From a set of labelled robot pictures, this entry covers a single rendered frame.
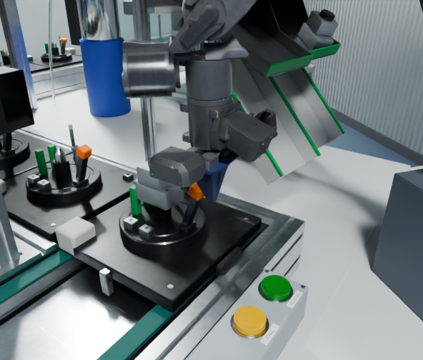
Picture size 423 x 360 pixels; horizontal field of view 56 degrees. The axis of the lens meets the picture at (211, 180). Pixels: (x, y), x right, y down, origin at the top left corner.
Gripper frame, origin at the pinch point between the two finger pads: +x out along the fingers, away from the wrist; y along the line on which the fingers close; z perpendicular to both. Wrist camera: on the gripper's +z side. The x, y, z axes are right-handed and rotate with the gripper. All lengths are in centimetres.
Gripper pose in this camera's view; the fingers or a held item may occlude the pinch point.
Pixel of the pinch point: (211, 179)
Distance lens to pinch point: 55.8
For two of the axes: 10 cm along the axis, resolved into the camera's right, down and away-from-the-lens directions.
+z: 8.2, 2.5, -5.1
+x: 0.2, 8.8, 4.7
